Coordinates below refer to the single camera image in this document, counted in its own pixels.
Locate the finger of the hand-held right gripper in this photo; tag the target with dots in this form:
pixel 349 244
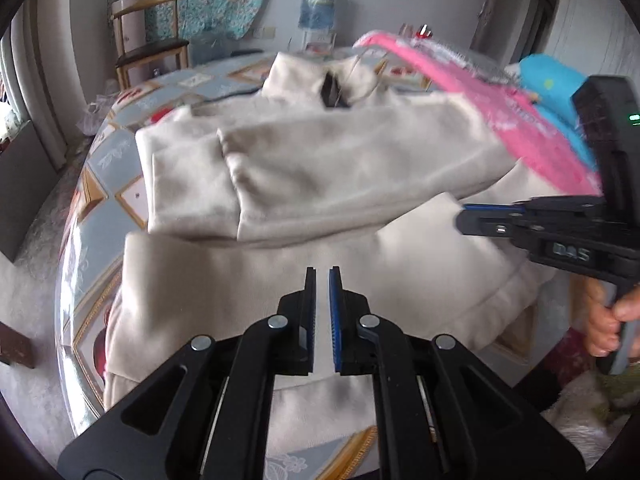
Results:
pixel 482 222

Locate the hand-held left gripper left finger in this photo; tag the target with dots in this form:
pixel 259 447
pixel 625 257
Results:
pixel 311 310

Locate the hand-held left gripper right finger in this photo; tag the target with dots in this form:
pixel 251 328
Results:
pixel 334 320

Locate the cream jacket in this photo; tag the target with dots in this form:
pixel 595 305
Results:
pixel 350 160

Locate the person's right hand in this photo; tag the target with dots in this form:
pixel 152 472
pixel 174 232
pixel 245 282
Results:
pixel 597 325

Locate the pink floral blanket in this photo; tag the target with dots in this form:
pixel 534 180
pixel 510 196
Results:
pixel 500 105

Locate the white fluffy cloth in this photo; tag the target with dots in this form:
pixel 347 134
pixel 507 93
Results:
pixel 575 410

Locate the blue pillow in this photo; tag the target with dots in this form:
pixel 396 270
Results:
pixel 550 75

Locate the interior door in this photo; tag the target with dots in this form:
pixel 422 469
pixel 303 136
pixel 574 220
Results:
pixel 505 10

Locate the white water dispenser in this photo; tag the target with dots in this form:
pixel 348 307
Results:
pixel 317 42

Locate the fruit print tablecloth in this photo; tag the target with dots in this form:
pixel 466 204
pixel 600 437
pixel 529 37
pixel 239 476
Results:
pixel 105 160

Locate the clear empty water jug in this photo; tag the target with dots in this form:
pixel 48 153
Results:
pixel 207 47

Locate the white plastic bag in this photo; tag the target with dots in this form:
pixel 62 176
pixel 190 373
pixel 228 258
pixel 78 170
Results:
pixel 95 115

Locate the brown box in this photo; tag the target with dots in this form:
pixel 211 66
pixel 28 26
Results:
pixel 15 345

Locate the wooden chair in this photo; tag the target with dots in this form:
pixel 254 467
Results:
pixel 150 52

